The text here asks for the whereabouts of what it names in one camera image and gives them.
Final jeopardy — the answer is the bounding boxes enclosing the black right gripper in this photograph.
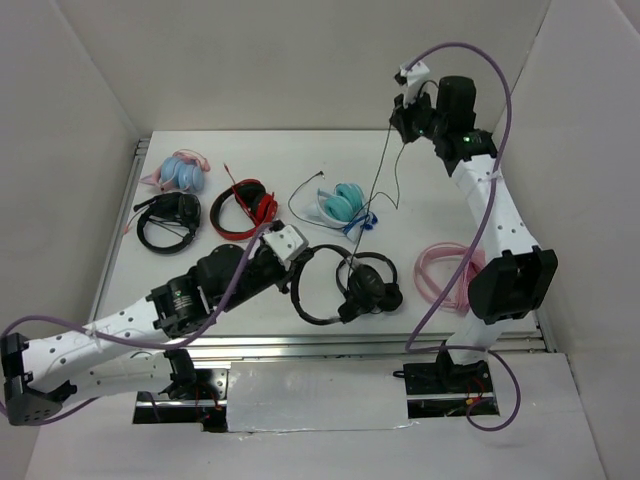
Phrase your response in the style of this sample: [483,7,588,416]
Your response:
[390,85,447,144]

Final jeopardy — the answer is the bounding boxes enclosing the black taped headphones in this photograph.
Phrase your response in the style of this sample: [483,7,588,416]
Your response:
[287,124,406,326]

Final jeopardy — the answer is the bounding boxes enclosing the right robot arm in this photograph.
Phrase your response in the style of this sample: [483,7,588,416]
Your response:
[391,73,558,392]

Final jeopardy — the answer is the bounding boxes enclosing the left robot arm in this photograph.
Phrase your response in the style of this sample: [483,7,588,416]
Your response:
[1,241,311,426]

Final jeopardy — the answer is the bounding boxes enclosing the red and black headphones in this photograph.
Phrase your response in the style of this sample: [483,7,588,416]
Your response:
[209,165,279,242]

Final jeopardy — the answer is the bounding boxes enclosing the teal and white headphones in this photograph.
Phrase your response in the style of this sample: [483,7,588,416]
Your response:
[304,183,378,243]

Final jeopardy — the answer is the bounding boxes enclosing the small black headphones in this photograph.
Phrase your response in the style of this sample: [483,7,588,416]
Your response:
[335,252,404,315]

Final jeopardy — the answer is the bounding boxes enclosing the blue and pink headphones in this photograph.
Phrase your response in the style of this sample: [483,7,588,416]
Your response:
[139,149,211,194]

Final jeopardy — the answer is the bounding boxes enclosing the black gaming headset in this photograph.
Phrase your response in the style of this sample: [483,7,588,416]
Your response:
[123,192,201,255]

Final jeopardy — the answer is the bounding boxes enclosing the white foil cover plate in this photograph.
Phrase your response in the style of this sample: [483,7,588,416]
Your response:
[226,359,410,433]

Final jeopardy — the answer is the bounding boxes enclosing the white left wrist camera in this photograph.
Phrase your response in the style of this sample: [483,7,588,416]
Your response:
[262,224,309,269]

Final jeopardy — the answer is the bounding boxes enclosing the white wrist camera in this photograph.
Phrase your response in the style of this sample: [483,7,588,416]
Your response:
[262,224,309,269]
[394,60,430,107]

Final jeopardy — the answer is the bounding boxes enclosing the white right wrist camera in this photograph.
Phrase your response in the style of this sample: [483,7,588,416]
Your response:
[394,60,430,107]

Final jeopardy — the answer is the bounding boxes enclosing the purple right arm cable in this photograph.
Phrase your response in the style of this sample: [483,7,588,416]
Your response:
[404,41,522,431]

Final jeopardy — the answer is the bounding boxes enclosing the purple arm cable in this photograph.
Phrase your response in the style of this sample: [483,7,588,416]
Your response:
[404,41,522,431]
[0,222,281,426]

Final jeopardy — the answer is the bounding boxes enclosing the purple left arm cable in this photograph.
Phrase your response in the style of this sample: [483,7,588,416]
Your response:
[0,222,281,426]

